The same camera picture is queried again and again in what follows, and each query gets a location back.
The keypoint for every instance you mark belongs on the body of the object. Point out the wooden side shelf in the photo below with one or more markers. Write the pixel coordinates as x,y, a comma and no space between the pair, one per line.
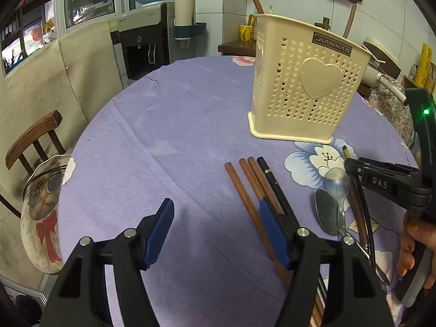
420,87

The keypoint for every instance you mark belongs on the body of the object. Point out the person's right hand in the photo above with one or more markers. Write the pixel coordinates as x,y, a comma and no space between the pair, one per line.
407,245

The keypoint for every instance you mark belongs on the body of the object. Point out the grey water dispenser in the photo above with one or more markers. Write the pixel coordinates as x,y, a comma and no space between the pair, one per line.
143,30

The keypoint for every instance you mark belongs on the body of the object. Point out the stack of paper cups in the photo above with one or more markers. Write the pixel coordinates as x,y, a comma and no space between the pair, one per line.
184,8

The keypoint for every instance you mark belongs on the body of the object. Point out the beige cloth cover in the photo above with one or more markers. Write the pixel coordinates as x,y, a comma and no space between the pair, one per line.
51,85

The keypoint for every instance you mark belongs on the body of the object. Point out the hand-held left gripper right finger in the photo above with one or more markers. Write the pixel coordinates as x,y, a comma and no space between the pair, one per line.
272,231

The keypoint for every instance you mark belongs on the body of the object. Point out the teal cup holder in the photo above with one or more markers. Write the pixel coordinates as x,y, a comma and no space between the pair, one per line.
189,32

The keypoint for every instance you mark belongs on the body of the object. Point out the cat print cushion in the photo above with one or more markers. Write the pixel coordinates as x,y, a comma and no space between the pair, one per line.
41,231

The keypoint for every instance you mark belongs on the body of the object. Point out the brass faucet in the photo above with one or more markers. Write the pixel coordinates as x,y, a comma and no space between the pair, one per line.
323,24

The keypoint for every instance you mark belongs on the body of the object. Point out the yellow mug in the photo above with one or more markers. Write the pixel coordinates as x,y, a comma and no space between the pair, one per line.
246,33

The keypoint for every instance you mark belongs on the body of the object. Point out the white rice cooker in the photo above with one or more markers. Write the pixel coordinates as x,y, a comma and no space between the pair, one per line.
381,51

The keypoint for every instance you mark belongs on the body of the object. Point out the dark wooden side cabinet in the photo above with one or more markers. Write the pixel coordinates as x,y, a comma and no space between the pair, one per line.
236,47

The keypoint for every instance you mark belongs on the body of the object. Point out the cream perforated utensil holder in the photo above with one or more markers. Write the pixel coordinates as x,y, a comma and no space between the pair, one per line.
289,85

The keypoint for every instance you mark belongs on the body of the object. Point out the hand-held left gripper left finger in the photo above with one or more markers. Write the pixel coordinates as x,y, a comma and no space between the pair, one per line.
160,231

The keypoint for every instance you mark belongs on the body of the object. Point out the purple floral tablecloth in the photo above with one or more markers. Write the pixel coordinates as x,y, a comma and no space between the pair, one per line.
170,136

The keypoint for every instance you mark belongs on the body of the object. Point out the yellow package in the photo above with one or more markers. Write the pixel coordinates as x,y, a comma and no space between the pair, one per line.
425,64

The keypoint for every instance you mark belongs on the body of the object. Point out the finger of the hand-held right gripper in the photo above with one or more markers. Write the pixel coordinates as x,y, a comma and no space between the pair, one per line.
374,182
391,167

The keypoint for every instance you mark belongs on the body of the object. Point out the floral patterned cloth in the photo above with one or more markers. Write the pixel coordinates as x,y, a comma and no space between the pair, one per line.
391,112

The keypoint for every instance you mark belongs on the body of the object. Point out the wooden chair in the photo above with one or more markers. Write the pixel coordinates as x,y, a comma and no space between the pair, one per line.
34,133

